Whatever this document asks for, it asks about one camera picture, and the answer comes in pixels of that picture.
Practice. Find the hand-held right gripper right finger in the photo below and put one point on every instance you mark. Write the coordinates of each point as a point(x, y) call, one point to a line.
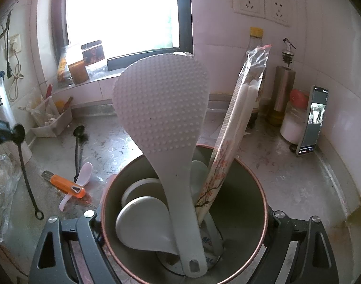
point(301, 242)

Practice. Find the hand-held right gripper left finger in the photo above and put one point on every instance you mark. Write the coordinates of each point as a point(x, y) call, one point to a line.
point(68, 242)

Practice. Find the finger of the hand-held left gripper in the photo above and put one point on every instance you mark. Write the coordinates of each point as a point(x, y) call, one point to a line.
point(0, 131)

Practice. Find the black plastic ladle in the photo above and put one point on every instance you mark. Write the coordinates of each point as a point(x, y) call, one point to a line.
point(20, 133)

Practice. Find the pink metal cup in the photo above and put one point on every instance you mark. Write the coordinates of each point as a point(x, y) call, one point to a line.
point(245, 201)

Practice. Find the black plastic spoon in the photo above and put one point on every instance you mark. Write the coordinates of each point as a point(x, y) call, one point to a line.
point(79, 130)

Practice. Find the chopsticks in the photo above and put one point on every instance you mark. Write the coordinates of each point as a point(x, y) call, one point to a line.
point(242, 115)

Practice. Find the white rice paddle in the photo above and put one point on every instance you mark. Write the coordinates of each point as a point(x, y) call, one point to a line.
point(162, 103)

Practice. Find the white pipe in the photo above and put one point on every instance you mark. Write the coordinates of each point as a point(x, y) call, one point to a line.
point(4, 106)

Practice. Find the white plastic bin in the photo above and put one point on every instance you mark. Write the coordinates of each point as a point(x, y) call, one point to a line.
point(52, 122)

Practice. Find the clear plastic bag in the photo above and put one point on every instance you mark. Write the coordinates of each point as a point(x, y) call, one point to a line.
point(4, 189)

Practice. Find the yellow wooden board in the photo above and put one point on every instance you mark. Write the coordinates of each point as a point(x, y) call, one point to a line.
point(356, 222)

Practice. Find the yellow item in bin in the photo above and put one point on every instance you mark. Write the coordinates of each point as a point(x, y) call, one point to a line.
point(59, 105)

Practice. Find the small white plastic spoon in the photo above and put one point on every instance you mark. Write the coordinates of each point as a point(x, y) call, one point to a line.
point(85, 171)

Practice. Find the plastic jar with orange contents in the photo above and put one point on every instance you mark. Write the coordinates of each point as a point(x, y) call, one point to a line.
point(78, 71)

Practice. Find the white jar with red lid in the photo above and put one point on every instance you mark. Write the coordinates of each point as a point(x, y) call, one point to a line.
point(294, 124)

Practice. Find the black smartphone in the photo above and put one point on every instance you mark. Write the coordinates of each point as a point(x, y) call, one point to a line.
point(315, 124)

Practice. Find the black lid jar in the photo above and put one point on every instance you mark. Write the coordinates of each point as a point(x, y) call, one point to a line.
point(93, 54)

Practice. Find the steel oil bottle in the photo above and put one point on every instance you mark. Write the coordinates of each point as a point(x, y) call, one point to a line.
point(284, 94)

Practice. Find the black framed window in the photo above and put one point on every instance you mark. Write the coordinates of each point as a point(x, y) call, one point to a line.
point(124, 11)

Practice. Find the yellow cap vinegar bottle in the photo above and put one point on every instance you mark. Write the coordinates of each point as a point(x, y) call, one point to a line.
point(256, 33)

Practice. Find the wall socket with plug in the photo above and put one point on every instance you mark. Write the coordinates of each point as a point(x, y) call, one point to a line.
point(15, 43)

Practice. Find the white wall socket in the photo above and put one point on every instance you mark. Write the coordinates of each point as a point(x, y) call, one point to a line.
point(248, 1)
point(277, 9)

